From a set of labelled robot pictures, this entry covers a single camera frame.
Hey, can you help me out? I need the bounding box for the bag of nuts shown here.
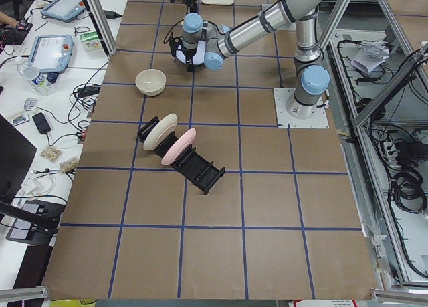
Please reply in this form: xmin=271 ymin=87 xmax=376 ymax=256
xmin=40 ymin=146 xmax=62 ymax=163

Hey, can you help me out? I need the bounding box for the upper teach pendant tablet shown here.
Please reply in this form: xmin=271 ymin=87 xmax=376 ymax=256
xmin=41 ymin=0 xmax=85 ymax=23

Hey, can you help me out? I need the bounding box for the pink plate in rack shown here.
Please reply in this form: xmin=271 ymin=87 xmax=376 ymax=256
xmin=161 ymin=128 xmax=196 ymax=165

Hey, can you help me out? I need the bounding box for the teach pendant tablet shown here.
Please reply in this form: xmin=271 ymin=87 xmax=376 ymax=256
xmin=29 ymin=35 xmax=74 ymax=74
xmin=41 ymin=0 xmax=85 ymax=23

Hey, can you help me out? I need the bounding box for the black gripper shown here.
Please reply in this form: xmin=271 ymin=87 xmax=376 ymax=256
xmin=169 ymin=32 xmax=198 ymax=72

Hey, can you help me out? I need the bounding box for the cream plate in rack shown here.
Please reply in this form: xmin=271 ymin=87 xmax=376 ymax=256
xmin=142 ymin=113 xmax=178 ymax=150

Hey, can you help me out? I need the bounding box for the black monitor back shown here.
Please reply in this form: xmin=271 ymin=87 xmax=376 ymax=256
xmin=0 ymin=116 xmax=37 ymax=203

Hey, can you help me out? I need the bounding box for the cream ceramic bowl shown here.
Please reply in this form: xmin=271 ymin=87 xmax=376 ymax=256
xmin=135 ymin=68 xmax=166 ymax=96

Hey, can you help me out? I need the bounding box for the clear water bottle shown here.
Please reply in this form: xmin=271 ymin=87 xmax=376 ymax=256
xmin=17 ymin=60 xmax=52 ymax=96

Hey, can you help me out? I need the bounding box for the lower teach pendant tablet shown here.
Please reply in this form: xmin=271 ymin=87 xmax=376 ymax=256
xmin=29 ymin=35 xmax=74 ymax=74

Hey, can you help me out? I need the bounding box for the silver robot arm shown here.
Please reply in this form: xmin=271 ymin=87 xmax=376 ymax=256
xmin=164 ymin=0 xmax=330 ymax=120

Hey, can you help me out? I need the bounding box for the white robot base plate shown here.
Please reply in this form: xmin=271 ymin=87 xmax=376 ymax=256
xmin=273 ymin=88 xmax=329 ymax=129

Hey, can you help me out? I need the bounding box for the black power adapter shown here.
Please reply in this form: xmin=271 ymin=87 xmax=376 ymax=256
xmin=32 ymin=112 xmax=51 ymax=134

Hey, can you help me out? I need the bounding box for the small green white box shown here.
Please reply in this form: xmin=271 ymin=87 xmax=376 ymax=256
xmin=79 ymin=31 xmax=102 ymax=52

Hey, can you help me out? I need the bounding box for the black dish rack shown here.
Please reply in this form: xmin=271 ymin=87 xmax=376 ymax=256
xmin=137 ymin=116 xmax=225 ymax=194

